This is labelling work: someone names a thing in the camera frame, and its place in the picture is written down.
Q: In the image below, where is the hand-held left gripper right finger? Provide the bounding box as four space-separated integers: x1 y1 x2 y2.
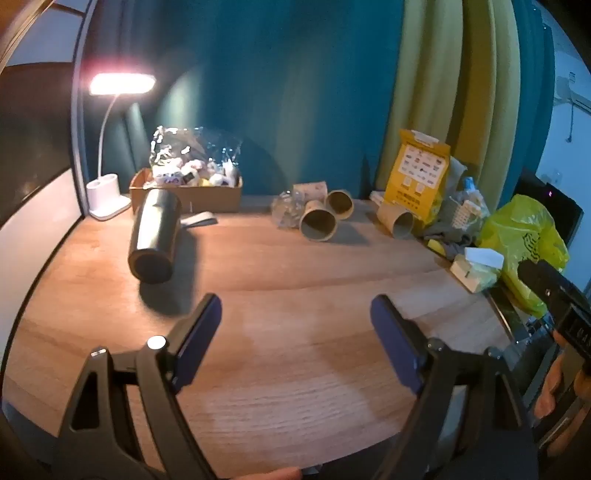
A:
369 294 539 480

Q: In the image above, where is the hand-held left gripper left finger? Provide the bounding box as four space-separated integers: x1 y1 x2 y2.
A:
51 293 223 480

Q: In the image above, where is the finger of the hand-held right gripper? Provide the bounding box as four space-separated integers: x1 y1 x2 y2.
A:
516 259 565 306

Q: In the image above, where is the stainless steel cup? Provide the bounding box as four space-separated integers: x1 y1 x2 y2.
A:
128 188 184 285

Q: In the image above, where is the brown paper cup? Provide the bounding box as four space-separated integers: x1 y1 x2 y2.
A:
293 182 330 202
377 202 415 240
298 198 338 243
324 188 356 220

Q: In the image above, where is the person's right hand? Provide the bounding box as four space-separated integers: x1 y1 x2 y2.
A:
533 330 591 462

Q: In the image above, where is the yellow plastic bag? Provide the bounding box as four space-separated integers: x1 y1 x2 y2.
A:
477 194 570 319

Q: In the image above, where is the tissue pack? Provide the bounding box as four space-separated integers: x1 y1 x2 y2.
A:
450 247 504 294

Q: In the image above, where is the black monitor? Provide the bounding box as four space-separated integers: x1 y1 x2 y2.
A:
512 168 584 254

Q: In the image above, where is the grey cloth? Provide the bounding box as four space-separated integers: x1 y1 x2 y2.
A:
422 157 491 246

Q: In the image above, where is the small grey flat object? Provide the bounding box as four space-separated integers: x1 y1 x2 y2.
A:
180 211 218 228

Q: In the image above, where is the cardboard box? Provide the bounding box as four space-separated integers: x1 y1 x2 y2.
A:
129 167 245 214

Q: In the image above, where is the yellow paper carton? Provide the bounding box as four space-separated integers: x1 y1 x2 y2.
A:
383 128 451 223

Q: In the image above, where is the crumpled clear plastic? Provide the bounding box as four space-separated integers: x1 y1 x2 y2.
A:
270 189 308 230

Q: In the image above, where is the white desk lamp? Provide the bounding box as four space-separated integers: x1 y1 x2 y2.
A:
85 71 158 223

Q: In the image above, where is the clear bag of small toys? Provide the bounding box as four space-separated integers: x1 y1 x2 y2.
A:
148 126 243 188

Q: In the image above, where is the white air conditioner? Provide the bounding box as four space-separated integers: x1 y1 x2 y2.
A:
553 73 591 112

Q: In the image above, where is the yellow-green curtain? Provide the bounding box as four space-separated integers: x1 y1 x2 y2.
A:
376 0 528 209

